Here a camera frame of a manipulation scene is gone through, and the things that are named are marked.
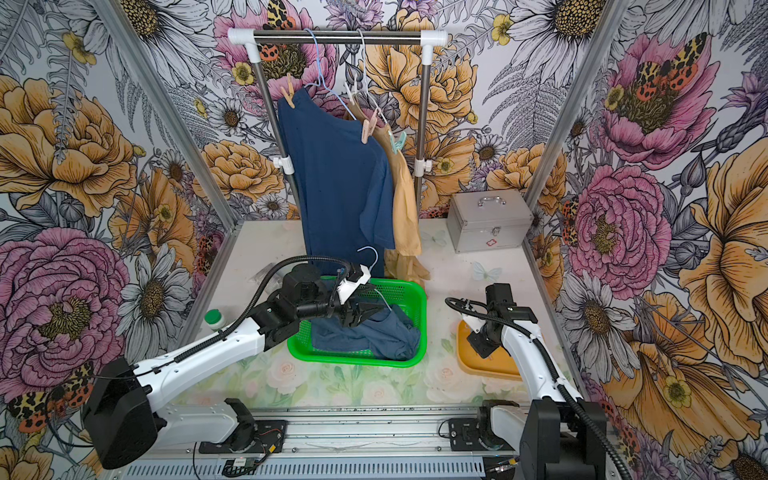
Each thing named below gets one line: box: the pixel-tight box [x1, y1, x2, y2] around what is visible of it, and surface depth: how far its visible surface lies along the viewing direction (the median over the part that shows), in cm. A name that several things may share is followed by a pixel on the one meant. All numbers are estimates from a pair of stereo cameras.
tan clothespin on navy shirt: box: [280, 72, 295, 109], surface depth 77 cm
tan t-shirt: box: [344, 102, 430, 287], surface depth 70 cm
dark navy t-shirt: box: [278, 89, 396, 277], surface depth 77 cm
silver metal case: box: [446, 189, 535, 254], surface depth 108 cm
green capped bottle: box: [203, 308, 225, 329], surface depth 87 cm
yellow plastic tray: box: [457, 320, 523, 381], surface depth 81 cm
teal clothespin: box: [387, 130, 407, 155], surface depth 61 cm
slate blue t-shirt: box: [310, 305, 421, 361], surface depth 87 cm
